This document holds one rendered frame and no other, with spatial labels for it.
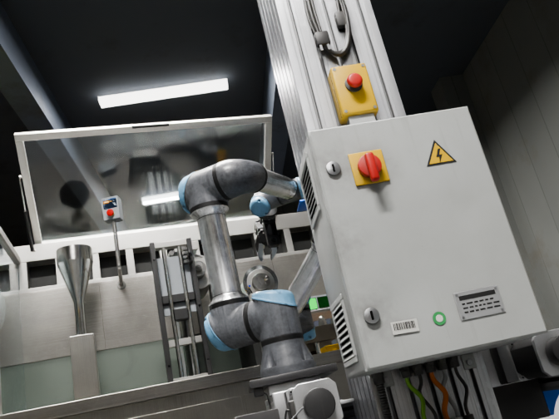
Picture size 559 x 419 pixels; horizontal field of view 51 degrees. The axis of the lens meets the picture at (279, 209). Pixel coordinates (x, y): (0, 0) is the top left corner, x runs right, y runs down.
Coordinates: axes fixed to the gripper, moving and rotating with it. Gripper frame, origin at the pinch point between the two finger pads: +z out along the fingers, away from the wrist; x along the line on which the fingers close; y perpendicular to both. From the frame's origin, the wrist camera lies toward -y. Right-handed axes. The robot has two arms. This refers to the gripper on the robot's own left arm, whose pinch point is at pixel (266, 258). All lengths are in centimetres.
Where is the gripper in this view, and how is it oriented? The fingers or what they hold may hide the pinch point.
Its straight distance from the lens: 234.7
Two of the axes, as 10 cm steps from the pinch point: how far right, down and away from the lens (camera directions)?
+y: -2.7, -4.7, 8.4
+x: -9.6, 1.0, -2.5
